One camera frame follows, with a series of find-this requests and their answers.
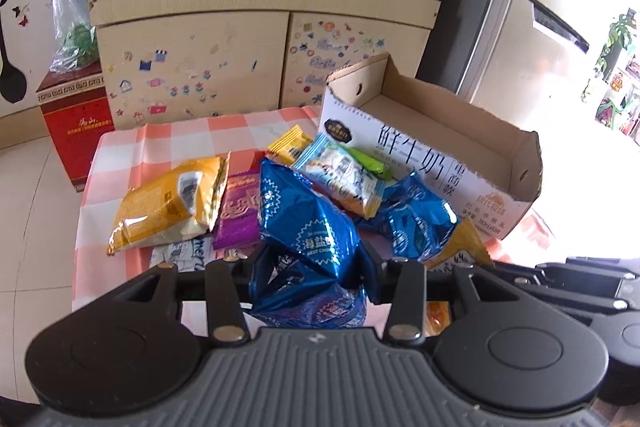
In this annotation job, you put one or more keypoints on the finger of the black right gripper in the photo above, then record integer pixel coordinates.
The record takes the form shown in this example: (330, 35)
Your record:
(604, 295)

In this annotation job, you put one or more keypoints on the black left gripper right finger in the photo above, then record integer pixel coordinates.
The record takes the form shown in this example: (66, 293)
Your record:
(400, 283)

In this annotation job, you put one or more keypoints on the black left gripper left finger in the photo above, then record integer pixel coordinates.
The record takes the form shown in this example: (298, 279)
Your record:
(228, 284)

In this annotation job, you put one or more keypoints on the blue foil snack bag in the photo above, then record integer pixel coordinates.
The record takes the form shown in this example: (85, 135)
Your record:
(415, 220)
(315, 246)

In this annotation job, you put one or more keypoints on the yellow pastry snack packet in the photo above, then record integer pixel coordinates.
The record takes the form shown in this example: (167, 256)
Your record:
(464, 247)

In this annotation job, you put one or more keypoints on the purple snack packet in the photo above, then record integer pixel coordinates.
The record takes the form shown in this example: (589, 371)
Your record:
(237, 224)

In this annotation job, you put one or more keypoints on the small yellow snack packet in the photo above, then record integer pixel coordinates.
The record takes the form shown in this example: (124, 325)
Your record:
(289, 146)

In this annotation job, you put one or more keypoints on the white blue printed snack packet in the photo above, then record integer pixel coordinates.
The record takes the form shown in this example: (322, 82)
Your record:
(191, 255)

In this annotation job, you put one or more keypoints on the green snack packet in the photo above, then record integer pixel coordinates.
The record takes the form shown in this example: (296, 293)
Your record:
(375, 166)

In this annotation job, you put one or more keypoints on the large yellow snack bag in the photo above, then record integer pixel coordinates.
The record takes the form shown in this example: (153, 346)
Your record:
(178, 205)

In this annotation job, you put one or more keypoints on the white blue America snack bag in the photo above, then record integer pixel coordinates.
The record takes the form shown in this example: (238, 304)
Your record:
(341, 176)

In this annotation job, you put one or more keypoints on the cardboard milk box tray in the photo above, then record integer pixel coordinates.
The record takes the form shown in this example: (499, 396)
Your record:
(487, 169)

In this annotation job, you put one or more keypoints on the pink checkered tablecloth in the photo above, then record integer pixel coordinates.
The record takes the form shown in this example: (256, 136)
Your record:
(126, 159)

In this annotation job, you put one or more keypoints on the red gift box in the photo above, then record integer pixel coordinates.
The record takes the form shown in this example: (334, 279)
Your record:
(75, 110)

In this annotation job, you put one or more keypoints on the wooden cabinet with stickers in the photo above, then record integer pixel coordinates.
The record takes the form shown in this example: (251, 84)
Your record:
(170, 60)

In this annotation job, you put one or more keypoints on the clear plastic bag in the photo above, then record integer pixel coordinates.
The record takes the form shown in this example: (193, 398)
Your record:
(75, 37)

